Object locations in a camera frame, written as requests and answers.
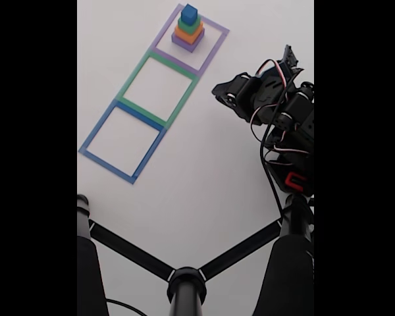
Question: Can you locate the white red gripper servo wire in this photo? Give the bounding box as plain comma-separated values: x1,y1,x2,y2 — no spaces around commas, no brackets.
250,58,290,122

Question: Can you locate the green block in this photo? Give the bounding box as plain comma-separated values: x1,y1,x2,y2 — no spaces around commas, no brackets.
177,13,201,36

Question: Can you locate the orange block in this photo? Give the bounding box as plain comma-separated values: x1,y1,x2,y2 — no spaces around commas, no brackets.
174,21,204,45

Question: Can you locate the purple tape square frame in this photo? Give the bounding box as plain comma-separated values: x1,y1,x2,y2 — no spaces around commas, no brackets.
150,3,230,76

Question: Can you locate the green tape square frame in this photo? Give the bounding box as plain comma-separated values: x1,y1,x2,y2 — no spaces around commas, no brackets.
115,49,198,129

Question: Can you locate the thick black camera cable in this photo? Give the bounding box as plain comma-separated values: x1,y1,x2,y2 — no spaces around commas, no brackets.
259,95,286,221

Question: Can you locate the black tripod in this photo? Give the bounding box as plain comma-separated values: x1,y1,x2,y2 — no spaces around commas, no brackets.
77,194,315,316

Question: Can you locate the thin black cable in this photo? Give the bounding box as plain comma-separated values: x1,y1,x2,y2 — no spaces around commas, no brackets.
105,299,145,316

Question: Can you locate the blue tape square frame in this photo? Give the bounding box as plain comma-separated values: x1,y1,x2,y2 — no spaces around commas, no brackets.
78,100,168,185

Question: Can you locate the white red base servo wire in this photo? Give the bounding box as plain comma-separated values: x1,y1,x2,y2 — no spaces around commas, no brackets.
265,131,313,165

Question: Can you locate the large purple block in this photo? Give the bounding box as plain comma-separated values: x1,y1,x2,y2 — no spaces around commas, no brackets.
171,28,205,53

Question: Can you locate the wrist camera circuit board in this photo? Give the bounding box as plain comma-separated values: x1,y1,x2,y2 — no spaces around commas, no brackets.
278,44,304,80

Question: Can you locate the small blue cube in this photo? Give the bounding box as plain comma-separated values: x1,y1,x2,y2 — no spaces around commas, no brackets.
180,3,198,26

